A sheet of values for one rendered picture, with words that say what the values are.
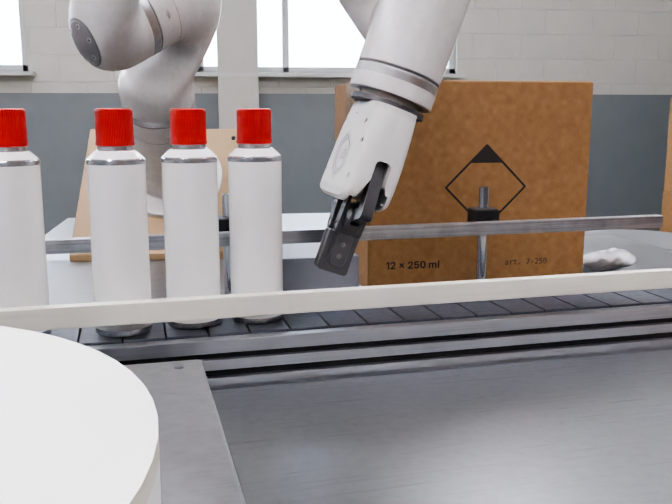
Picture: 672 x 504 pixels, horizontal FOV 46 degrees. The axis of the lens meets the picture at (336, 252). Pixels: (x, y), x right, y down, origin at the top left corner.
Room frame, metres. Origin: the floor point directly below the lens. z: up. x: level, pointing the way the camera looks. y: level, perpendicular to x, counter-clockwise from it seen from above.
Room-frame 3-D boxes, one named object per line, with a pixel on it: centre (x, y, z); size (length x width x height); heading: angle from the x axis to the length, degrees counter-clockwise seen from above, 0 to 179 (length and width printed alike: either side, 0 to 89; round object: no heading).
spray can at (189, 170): (0.74, 0.14, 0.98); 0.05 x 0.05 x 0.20
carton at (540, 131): (1.13, -0.17, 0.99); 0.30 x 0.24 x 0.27; 100
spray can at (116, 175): (0.71, 0.20, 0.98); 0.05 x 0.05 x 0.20
